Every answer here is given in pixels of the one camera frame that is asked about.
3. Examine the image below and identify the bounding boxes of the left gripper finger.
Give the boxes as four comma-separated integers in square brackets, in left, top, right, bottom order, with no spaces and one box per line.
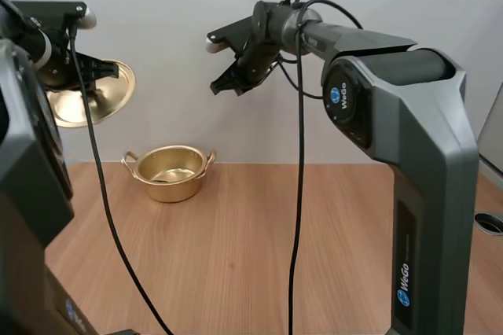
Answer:
[92,58,121,84]

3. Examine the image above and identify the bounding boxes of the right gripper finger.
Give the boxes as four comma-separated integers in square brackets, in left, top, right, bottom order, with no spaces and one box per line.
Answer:
[234,74,255,97]
[209,62,241,95]

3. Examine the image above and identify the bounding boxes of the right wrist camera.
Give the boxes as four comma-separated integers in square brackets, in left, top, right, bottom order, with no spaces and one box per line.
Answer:
[205,15,257,53]

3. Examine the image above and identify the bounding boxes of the gold pot lid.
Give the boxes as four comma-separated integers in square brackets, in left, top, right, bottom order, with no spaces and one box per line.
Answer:
[46,60,137,129]

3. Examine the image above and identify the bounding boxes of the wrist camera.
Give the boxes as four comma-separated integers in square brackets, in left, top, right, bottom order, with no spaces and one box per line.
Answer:
[205,15,257,53]
[9,0,97,31]

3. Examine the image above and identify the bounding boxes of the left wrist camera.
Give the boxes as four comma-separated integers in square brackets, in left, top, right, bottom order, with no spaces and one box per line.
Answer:
[9,0,97,31]

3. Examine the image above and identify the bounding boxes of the gold pot with two handles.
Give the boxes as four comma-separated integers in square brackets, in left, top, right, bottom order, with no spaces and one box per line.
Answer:
[120,145,218,204]

